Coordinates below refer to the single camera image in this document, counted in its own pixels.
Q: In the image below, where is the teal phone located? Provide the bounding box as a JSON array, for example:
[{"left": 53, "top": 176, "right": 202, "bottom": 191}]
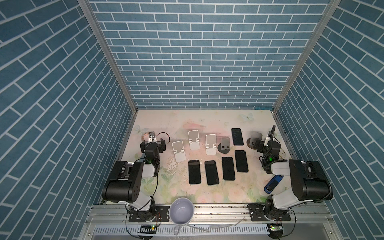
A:
[
  {"left": 205, "top": 160, "right": 220, "bottom": 185},
  {"left": 188, "top": 160, "right": 202, "bottom": 185}
]

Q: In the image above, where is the aluminium front rail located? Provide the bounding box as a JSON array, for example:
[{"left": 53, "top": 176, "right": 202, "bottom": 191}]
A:
[{"left": 86, "top": 203, "right": 335, "bottom": 225}]

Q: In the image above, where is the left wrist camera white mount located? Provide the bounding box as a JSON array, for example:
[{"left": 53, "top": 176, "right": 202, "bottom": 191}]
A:
[{"left": 148, "top": 132, "right": 156, "bottom": 143}]

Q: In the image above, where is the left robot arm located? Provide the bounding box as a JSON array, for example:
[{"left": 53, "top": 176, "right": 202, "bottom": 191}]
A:
[{"left": 102, "top": 139, "right": 166, "bottom": 222}]

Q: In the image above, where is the patterned oval case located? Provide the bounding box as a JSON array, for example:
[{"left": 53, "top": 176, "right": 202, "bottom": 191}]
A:
[{"left": 279, "top": 149, "right": 287, "bottom": 159}]

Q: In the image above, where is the white stand centre back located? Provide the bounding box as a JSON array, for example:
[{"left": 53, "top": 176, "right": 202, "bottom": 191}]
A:
[{"left": 206, "top": 134, "right": 217, "bottom": 156}]

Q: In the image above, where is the white stand far left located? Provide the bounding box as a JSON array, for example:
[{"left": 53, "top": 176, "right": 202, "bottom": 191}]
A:
[{"left": 188, "top": 130, "right": 200, "bottom": 151}]

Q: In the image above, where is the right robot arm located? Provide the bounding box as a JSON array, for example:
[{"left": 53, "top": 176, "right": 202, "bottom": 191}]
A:
[{"left": 247, "top": 126, "right": 333, "bottom": 222}]

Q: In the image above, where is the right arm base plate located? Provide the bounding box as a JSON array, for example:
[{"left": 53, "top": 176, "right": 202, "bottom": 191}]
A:
[{"left": 247, "top": 203, "right": 291, "bottom": 222}]

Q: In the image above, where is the round tape roll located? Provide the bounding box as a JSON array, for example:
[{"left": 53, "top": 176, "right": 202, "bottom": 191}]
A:
[{"left": 141, "top": 132, "right": 149, "bottom": 142}]

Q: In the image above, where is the white stand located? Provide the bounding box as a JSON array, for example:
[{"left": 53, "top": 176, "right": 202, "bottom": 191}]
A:
[
  {"left": 172, "top": 141, "right": 187, "bottom": 162},
  {"left": 188, "top": 130, "right": 200, "bottom": 151},
  {"left": 206, "top": 134, "right": 217, "bottom": 156}
]

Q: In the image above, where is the white mug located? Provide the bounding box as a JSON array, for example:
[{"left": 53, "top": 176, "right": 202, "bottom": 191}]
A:
[{"left": 169, "top": 198, "right": 194, "bottom": 236}]

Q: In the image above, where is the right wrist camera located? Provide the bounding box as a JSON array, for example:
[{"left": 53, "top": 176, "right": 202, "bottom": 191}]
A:
[{"left": 264, "top": 136, "right": 271, "bottom": 147}]

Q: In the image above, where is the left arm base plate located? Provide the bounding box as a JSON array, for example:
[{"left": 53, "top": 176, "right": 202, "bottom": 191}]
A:
[{"left": 128, "top": 205, "right": 170, "bottom": 223}]

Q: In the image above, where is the white slotted cable duct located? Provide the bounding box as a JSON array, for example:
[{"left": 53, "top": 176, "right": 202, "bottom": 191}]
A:
[{"left": 93, "top": 224, "right": 270, "bottom": 237}]

